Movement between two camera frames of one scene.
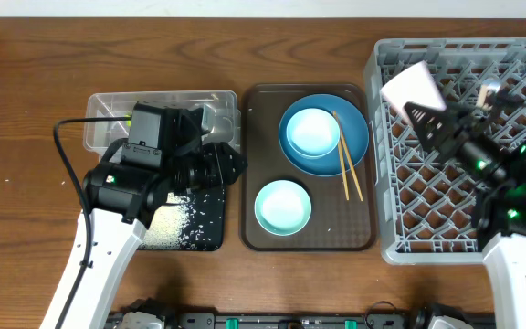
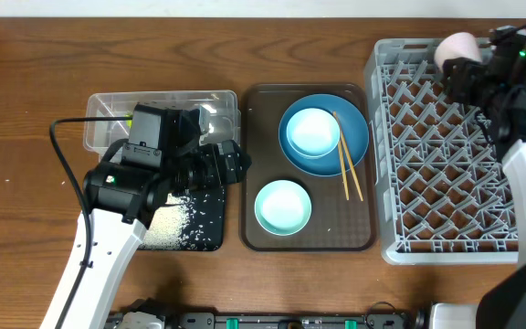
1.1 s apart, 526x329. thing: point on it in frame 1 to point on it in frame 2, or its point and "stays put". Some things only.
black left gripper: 215,166 stays put
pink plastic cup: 416,85 to 457,45
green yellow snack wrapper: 128,122 stays put
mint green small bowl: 282,207 stays put
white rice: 167,225 stays put
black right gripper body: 459,143 to 470,89
